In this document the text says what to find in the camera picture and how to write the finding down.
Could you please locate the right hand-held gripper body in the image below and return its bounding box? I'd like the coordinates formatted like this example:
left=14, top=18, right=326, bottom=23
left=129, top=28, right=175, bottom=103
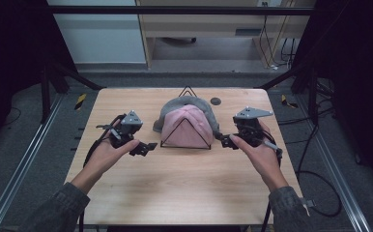
left=232, top=106, right=274, bottom=149

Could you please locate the gray knit beanie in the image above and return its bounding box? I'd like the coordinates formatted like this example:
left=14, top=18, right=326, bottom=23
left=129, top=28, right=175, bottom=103
left=152, top=95, right=221, bottom=135

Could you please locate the white cabinet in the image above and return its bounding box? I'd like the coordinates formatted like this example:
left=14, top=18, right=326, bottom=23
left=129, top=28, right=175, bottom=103
left=46, top=0, right=148, bottom=65

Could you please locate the yellow hanging cable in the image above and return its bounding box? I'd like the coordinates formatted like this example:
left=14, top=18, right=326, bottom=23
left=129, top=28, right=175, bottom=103
left=259, top=0, right=297, bottom=70

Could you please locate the hand-held gripper cable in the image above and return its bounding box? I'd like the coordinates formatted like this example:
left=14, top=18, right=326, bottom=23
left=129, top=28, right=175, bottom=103
left=260, top=130, right=285, bottom=232
left=77, top=113, right=128, bottom=232

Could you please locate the yellow black striped tape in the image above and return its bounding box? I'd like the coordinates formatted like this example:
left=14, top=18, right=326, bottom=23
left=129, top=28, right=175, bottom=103
left=73, top=92, right=88, bottom=111

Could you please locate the black frame stand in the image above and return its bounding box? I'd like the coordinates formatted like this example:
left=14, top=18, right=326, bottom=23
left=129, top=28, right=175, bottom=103
left=257, top=61, right=320, bottom=126
left=39, top=60, right=107, bottom=126

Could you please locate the dark curtain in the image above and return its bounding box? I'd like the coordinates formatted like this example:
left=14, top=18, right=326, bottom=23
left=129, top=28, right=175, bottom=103
left=0, top=0, right=80, bottom=159
left=291, top=0, right=373, bottom=189

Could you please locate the pink knit beanie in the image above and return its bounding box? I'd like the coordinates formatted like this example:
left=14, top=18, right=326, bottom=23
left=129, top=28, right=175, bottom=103
left=160, top=103, right=215, bottom=150

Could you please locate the light wooden desk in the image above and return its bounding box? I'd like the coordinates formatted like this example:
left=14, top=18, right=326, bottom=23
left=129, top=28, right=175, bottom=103
left=134, top=0, right=318, bottom=71

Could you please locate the black hanging cable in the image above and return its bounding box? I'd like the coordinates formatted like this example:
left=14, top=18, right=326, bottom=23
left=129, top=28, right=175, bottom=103
left=259, top=1, right=273, bottom=68

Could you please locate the left hand-held gripper cable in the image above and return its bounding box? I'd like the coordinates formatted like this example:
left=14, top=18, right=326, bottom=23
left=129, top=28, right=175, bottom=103
left=77, top=113, right=128, bottom=232

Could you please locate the black wire triangular rack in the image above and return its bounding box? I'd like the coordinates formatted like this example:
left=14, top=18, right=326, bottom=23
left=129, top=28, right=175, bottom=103
left=159, top=85, right=213, bottom=151

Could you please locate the person's right hand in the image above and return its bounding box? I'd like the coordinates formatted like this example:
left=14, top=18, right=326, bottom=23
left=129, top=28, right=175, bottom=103
left=228, top=119, right=290, bottom=191

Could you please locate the gray metal table clamp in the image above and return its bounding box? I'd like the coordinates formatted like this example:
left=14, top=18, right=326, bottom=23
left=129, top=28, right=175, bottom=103
left=300, top=197, right=317, bottom=209

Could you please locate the yellow-handled tool right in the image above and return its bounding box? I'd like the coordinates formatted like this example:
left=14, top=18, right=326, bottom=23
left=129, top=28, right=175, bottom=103
left=280, top=94, right=300, bottom=109

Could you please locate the right hand-held gripper cable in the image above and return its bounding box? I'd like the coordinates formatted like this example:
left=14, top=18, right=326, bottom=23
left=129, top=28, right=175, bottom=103
left=260, top=130, right=285, bottom=232

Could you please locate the person's left hand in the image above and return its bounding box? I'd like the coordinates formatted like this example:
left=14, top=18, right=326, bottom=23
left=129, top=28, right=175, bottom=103
left=81, top=120, right=141, bottom=186

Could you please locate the thin black floor cable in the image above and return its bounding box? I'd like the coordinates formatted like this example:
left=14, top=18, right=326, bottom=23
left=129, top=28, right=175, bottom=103
left=1, top=105, right=23, bottom=128

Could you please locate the black horizontal frame bar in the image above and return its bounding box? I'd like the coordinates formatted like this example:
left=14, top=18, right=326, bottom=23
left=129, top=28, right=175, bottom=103
left=46, top=5, right=316, bottom=16

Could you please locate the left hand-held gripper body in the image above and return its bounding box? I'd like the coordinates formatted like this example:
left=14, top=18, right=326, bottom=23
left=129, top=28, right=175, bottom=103
left=95, top=109, right=144, bottom=150

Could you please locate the aluminium floor rail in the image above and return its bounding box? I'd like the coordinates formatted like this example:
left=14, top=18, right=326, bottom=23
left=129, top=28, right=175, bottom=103
left=0, top=94, right=66, bottom=232
left=294, top=94, right=373, bottom=232

